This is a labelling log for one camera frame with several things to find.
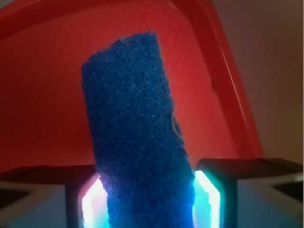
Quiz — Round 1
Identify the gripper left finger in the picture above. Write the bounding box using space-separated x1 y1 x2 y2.
0 165 109 228

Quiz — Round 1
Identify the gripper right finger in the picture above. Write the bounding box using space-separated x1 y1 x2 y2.
193 158 304 228

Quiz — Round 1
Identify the blue scrub sponge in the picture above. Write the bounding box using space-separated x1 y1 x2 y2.
82 32 195 228

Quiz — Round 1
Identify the red plastic tray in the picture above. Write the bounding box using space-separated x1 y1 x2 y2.
0 0 263 171

